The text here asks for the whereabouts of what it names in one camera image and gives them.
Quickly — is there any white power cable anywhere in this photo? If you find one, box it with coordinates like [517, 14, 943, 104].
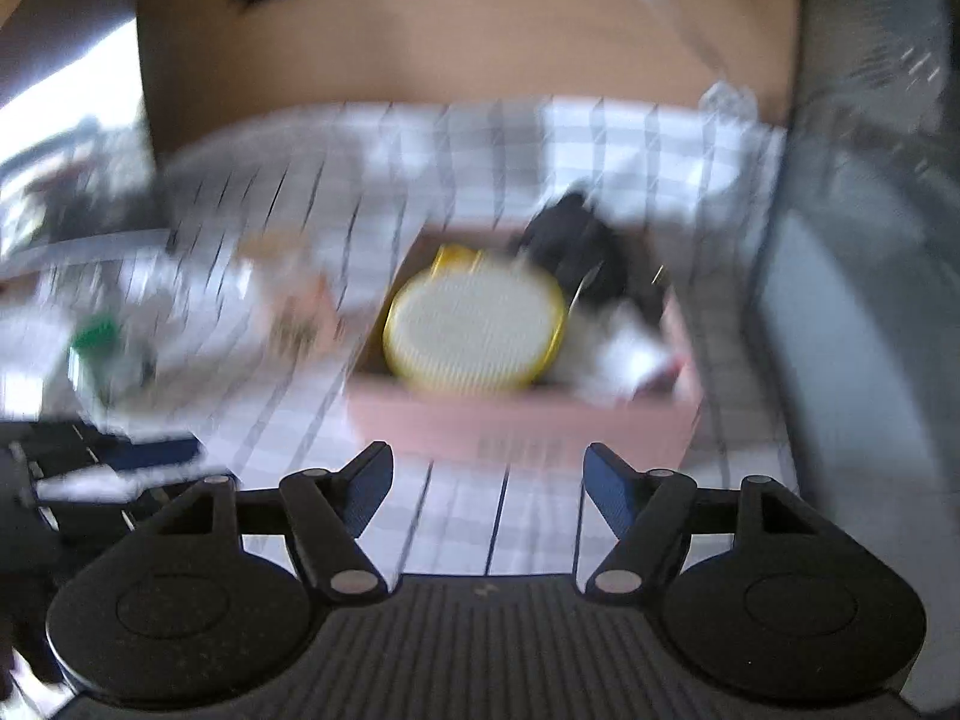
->
[587, 0, 760, 122]

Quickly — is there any floral label clear jar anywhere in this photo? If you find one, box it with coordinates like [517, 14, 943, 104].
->
[233, 231, 342, 364]

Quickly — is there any green lid glass jar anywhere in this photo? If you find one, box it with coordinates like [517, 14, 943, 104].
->
[67, 314, 156, 408]

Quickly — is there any yellow round plush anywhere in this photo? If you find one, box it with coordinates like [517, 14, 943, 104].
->
[381, 244, 569, 395]

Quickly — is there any white grid tablecloth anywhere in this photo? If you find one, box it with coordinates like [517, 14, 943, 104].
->
[0, 92, 797, 720]

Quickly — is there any white glove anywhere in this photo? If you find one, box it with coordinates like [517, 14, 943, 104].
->
[548, 301, 680, 405]

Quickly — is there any black monitor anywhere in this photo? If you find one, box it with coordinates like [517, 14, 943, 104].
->
[2, 0, 171, 278]

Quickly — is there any black plush toy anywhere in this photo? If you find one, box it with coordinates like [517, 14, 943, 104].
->
[508, 190, 665, 325]

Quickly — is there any pink cardboard box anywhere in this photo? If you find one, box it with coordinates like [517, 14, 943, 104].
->
[343, 219, 706, 473]

